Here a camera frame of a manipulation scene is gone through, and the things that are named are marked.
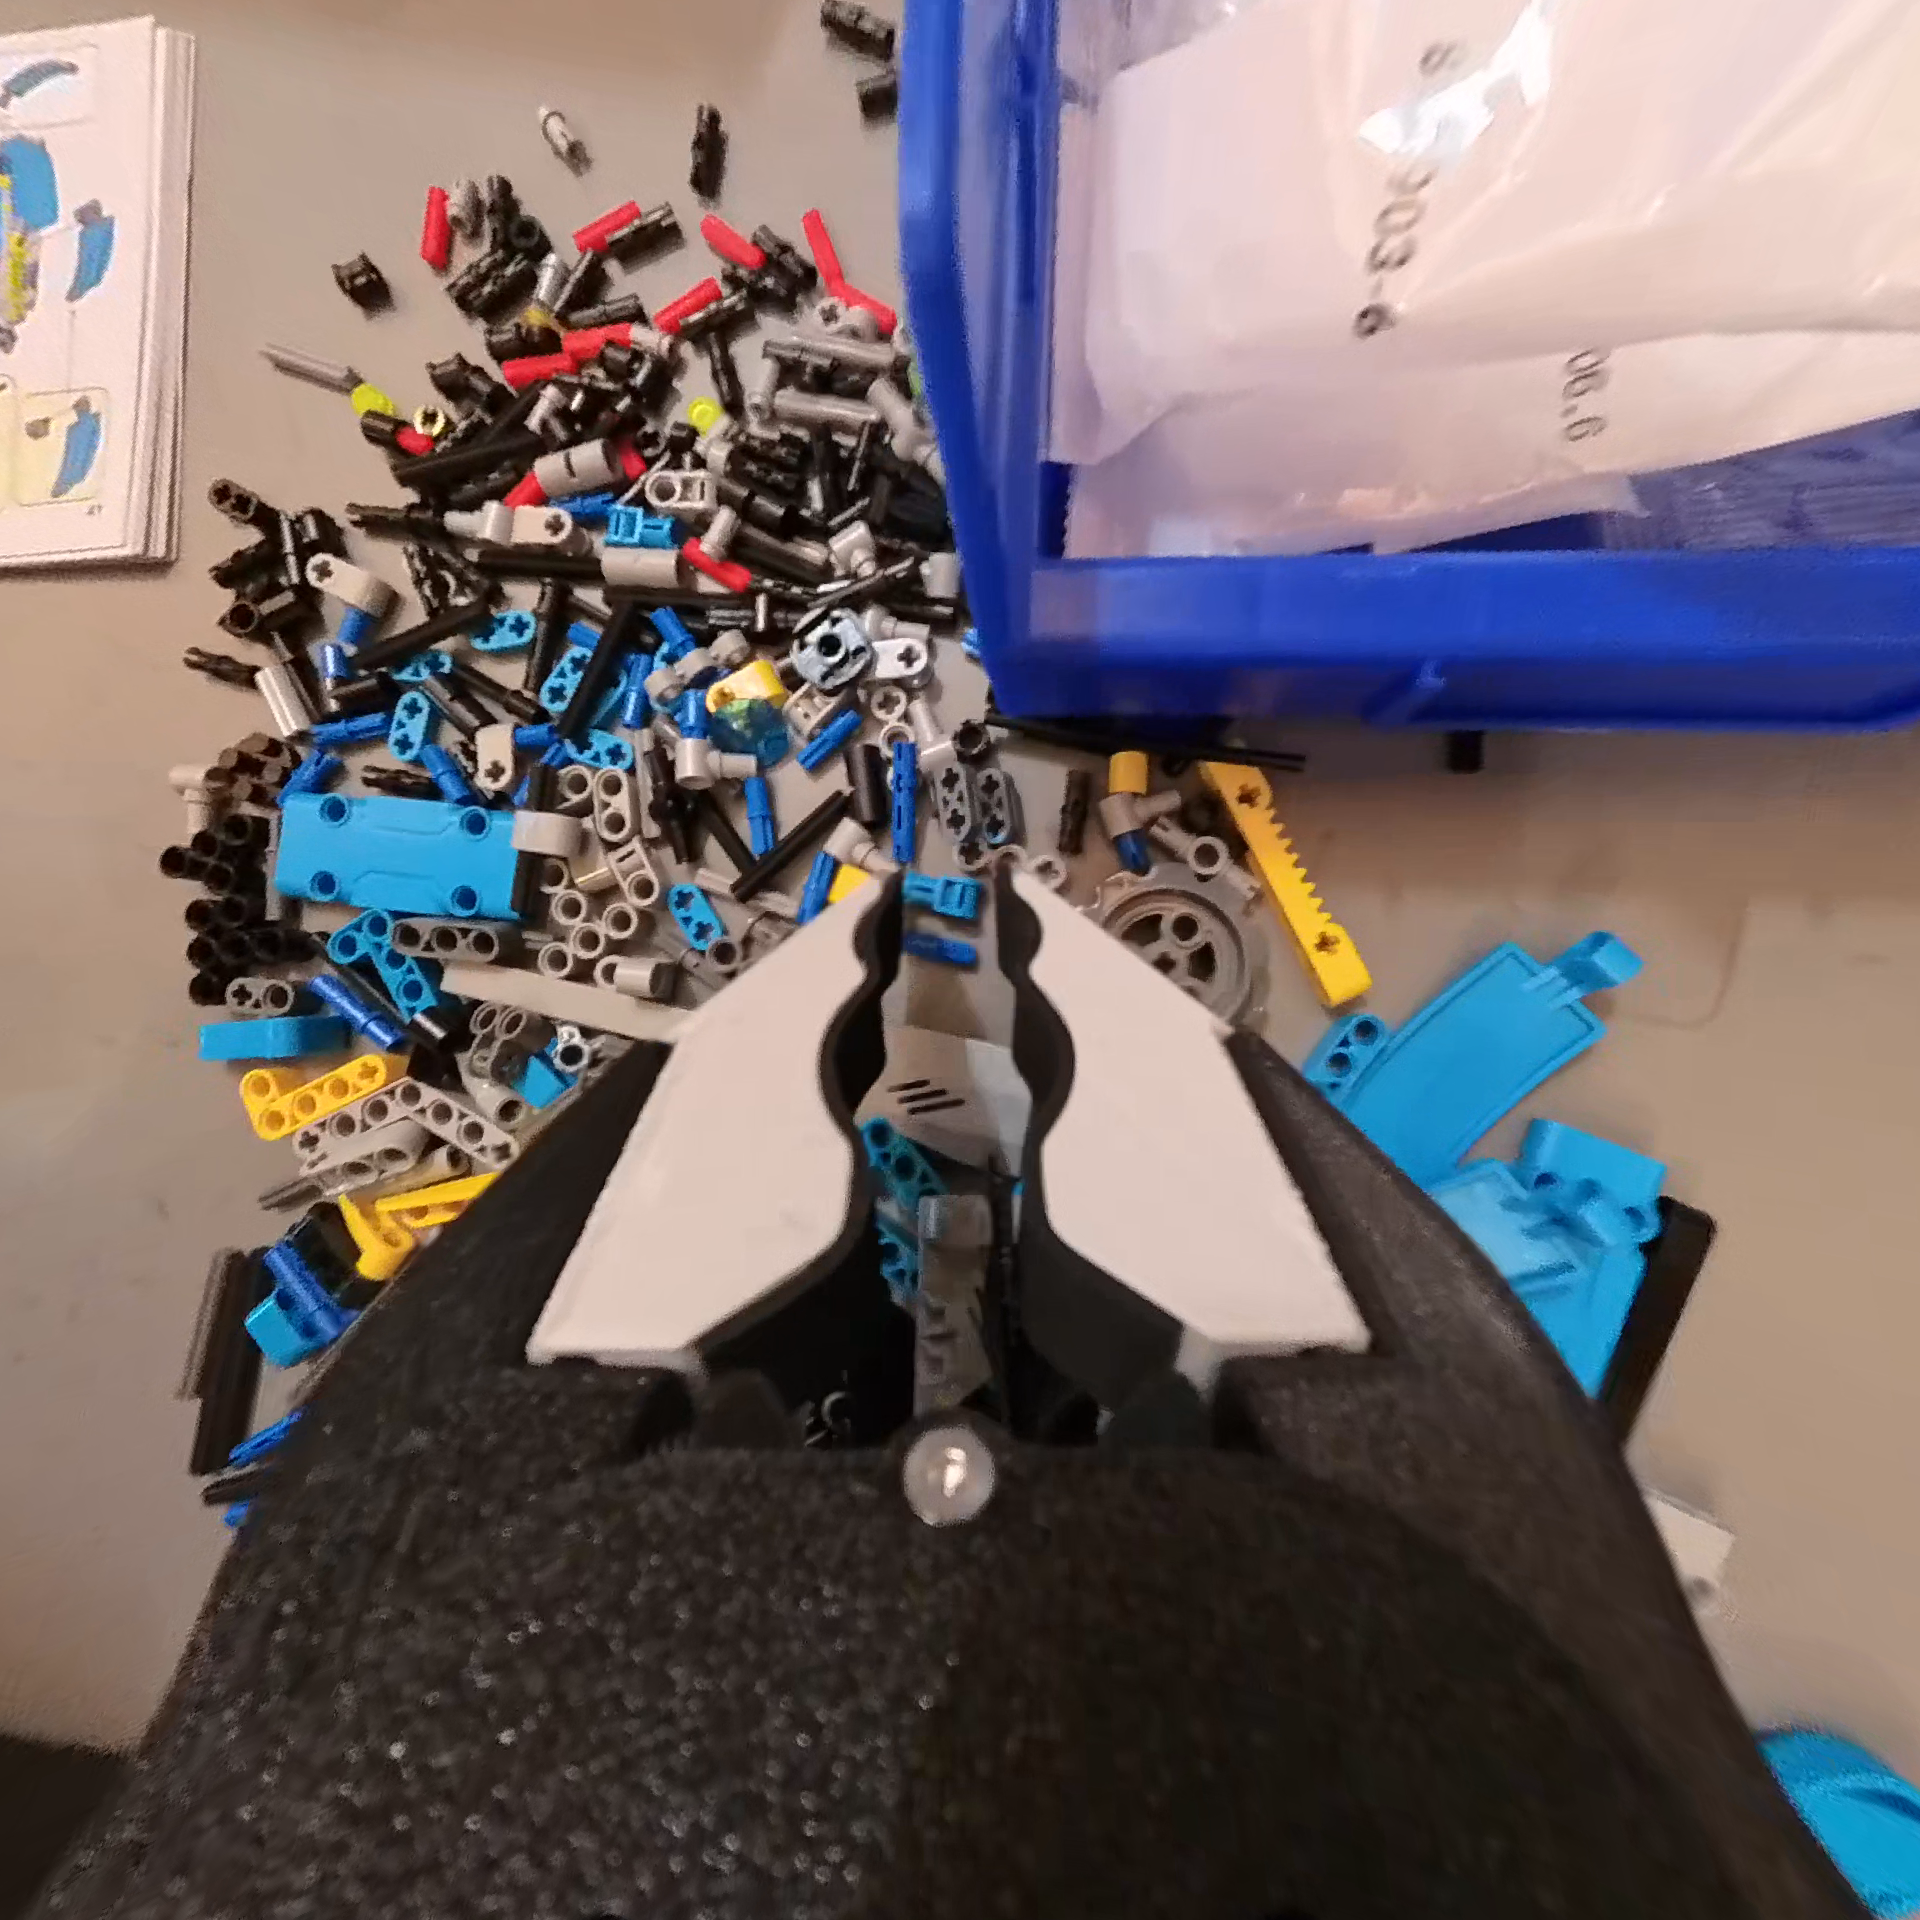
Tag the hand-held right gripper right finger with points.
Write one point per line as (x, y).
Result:
(1185, 1185)

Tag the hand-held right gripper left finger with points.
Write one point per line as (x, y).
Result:
(721, 1185)

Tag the pile of toy brick pieces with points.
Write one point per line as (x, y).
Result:
(601, 676)

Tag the instruction booklet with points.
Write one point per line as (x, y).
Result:
(90, 301)

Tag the blue plastic bin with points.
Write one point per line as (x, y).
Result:
(974, 376)

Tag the clear plastic bags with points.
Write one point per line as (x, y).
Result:
(1425, 270)

